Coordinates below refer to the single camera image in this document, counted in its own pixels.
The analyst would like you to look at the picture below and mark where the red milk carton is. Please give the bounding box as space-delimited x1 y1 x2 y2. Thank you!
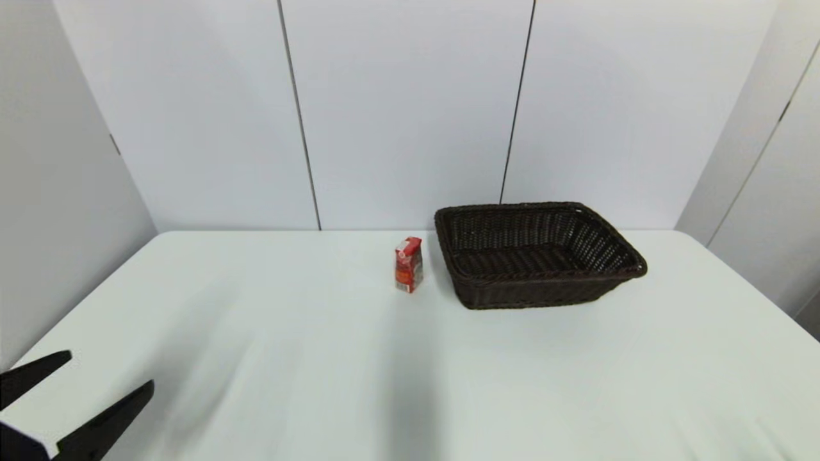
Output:
394 236 424 295

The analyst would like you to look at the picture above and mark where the dark brown wicker basket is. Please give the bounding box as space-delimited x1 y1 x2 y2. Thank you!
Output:
434 201 648 311

